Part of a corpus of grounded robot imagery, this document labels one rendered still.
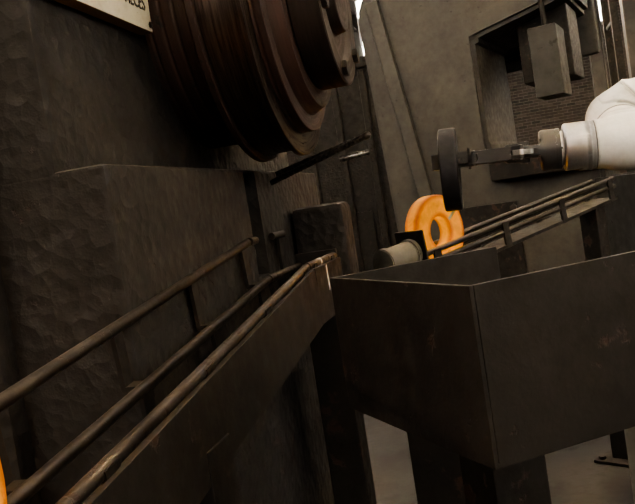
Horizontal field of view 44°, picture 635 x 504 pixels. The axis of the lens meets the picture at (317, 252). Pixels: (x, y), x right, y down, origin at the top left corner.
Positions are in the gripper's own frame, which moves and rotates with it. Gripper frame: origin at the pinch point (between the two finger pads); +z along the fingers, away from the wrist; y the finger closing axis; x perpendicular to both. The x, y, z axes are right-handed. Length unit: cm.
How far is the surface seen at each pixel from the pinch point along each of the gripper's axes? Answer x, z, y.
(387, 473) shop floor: -86, 29, 72
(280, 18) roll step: 20, 19, -47
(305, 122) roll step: 7.0, 19.6, -34.9
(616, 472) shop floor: -83, -32, 59
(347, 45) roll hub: 19.8, 13.8, -23.2
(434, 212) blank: -9.8, 4.7, 13.7
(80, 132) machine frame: 5, 37, -72
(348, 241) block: -12.9, 19.3, -10.2
